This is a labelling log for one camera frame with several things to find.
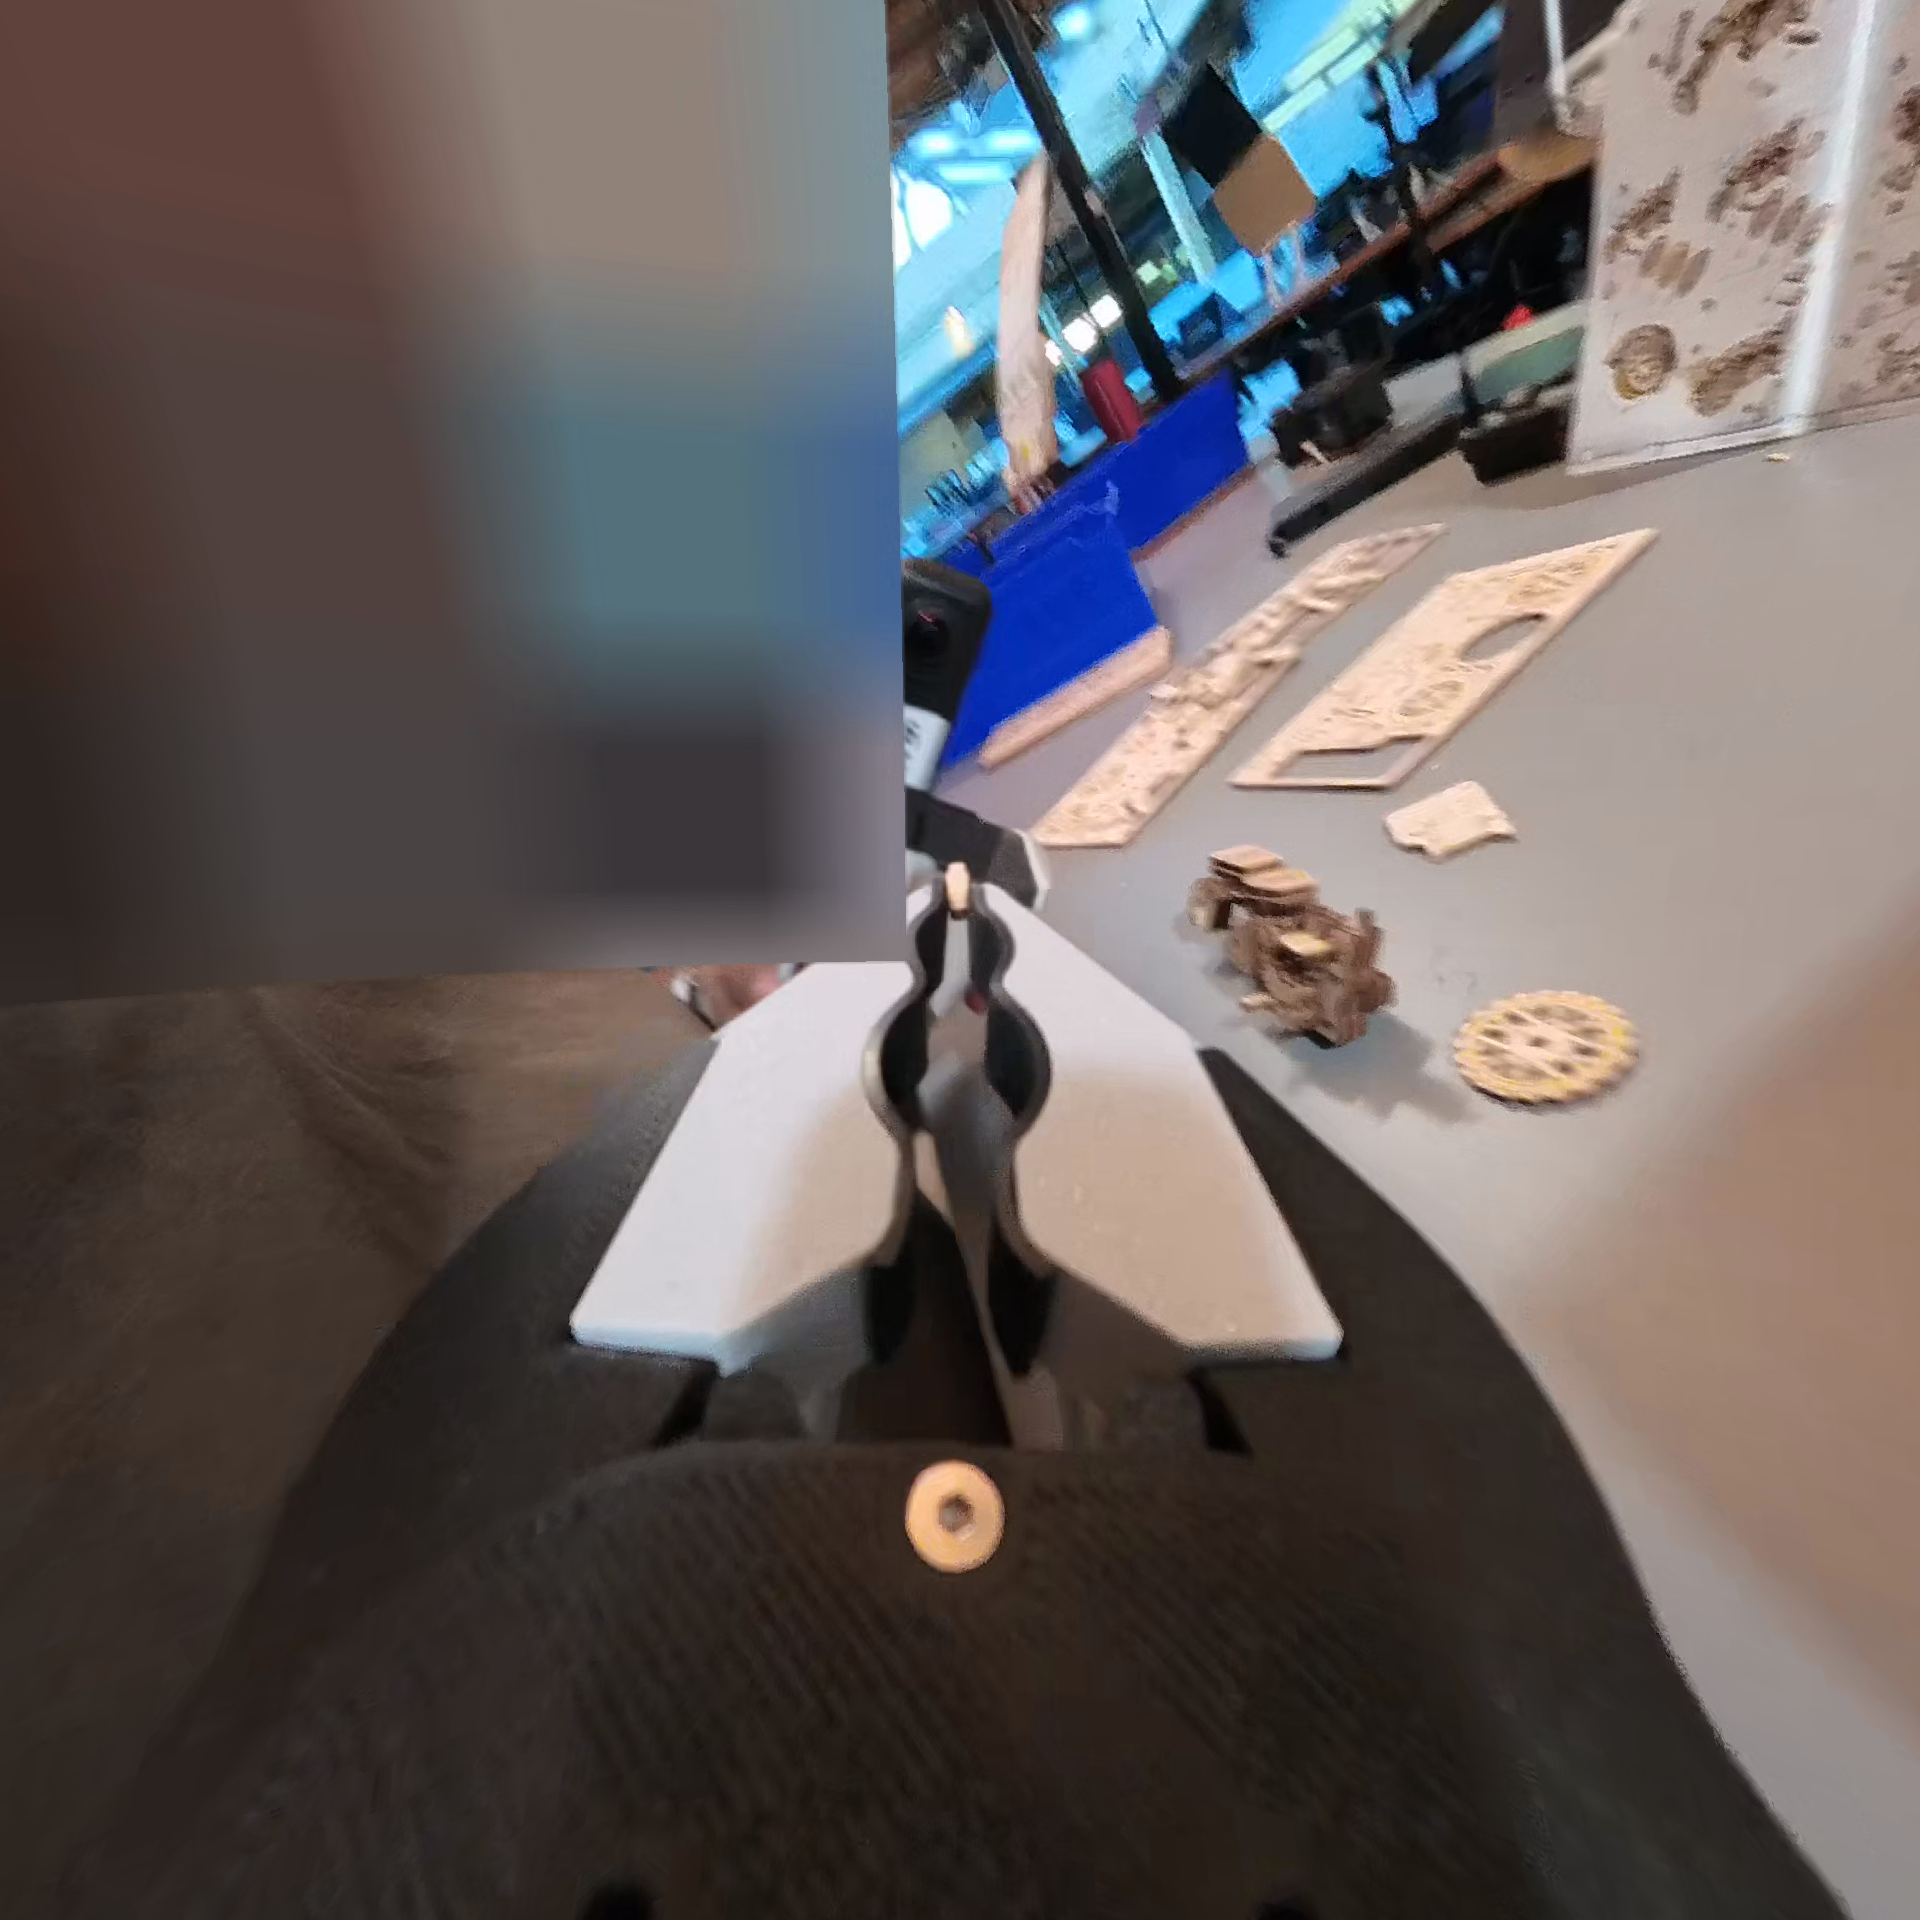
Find black pillar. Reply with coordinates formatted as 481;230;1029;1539
978;0;1184;404

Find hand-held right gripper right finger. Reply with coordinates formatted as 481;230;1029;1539
970;894;1341;1376

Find wooden puzzle sheet with cutouts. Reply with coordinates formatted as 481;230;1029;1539
1227;527;1662;793

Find long wooden puzzle sheet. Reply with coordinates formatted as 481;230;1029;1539
1030;520;1451;851

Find person's dark brown clothing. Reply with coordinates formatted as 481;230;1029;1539
0;967;722;1920

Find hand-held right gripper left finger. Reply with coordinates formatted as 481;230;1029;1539
570;897;962;1427

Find blue plastic bin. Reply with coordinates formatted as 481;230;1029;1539
937;368;1258;770

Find grey desk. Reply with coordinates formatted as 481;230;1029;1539
930;411;1920;1920

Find white box with brown print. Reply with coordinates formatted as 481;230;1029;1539
1564;0;1920;478

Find black device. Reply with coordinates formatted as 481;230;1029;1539
1267;360;1469;559

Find wooden gear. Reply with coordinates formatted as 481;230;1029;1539
1450;987;1641;1112

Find white hanging banner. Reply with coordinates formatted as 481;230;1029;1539
995;151;1065;505

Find broken wooden sheet fragment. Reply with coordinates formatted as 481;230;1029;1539
1384;777;1518;863

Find wooden model assembly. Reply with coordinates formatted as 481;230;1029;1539
1187;844;1402;1049

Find plain wooden board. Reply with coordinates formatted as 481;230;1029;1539
978;627;1176;770

